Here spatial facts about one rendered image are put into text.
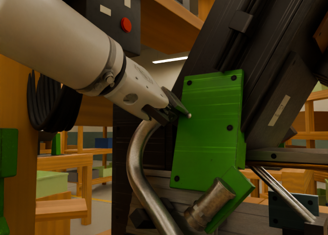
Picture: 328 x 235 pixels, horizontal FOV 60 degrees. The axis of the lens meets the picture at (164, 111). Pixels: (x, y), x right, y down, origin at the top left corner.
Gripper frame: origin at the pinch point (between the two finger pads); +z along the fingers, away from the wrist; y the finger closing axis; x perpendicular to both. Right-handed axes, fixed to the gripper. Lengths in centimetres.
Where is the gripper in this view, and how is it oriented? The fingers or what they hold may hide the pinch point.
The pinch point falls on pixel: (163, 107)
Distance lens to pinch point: 51.4
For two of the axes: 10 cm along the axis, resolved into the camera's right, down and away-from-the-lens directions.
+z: 5.4, 3.2, 7.8
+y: -4.7, -6.5, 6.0
